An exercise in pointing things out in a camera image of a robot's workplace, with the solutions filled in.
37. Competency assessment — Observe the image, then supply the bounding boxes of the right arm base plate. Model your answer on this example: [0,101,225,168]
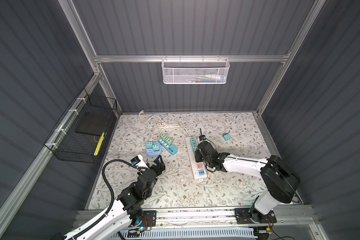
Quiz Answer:
[234,208,277,225]

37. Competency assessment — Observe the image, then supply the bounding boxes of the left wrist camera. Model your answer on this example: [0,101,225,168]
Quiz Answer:
[131,155,149,170]

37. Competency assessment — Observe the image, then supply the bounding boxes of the pens in white basket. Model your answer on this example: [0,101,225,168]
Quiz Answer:
[186,74,227,84]

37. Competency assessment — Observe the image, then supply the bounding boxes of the black pad in basket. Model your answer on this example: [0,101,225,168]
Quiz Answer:
[75,112,108,137]

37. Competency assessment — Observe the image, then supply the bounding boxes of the green plug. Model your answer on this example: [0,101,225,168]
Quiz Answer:
[160,134,167,141]
[164,137,172,146]

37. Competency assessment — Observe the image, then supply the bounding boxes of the white wire wall basket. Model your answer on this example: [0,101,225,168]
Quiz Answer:
[161,58,230,85]

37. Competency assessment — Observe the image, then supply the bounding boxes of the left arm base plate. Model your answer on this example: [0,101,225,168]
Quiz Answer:
[130,210,157,228]

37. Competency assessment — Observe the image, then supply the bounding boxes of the lavender square power socket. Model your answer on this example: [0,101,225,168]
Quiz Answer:
[146,142,162,158]

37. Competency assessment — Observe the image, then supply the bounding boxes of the teal power strip with USB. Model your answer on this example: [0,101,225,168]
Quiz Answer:
[158,136,178,156]

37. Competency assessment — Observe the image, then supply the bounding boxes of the black corrugated cable hose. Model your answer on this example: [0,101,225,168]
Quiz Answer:
[62,158,145,240]

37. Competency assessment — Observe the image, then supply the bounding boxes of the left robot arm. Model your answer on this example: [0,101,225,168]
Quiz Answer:
[52,155,166,240]

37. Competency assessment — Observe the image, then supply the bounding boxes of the white bundled power cable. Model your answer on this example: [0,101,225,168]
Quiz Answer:
[136,109,191,138]

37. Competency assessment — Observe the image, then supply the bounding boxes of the black wire side basket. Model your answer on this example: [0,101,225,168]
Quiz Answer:
[45,89,118,164]

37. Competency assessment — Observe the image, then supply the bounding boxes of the yellow marker in basket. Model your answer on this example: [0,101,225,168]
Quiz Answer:
[94,132,106,156]

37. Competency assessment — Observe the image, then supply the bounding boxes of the white long power strip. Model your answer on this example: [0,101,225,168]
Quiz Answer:
[185,137,208,182]

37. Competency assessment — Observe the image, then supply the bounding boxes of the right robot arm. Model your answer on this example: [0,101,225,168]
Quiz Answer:
[195,134,301,223]

